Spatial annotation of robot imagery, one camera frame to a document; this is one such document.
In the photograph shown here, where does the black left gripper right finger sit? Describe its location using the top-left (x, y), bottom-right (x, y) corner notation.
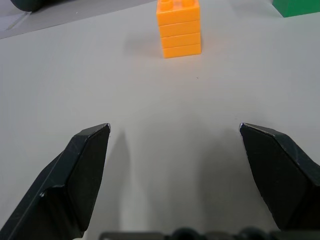
top-left (239, 122), bottom-right (320, 231)

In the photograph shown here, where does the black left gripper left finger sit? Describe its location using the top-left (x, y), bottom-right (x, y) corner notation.
top-left (0, 122), bottom-right (112, 240)

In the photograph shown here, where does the green toy block stack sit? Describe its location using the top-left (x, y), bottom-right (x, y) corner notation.
top-left (271, 0), bottom-right (320, 18)

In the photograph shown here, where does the orange toy brick stack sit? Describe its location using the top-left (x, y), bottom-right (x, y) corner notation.
top-left (156, 0), bottom-right (202, 59)

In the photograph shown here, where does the dark rounded object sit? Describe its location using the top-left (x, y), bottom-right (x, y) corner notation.
top-left (10, 0), bottom-right (56, 12)

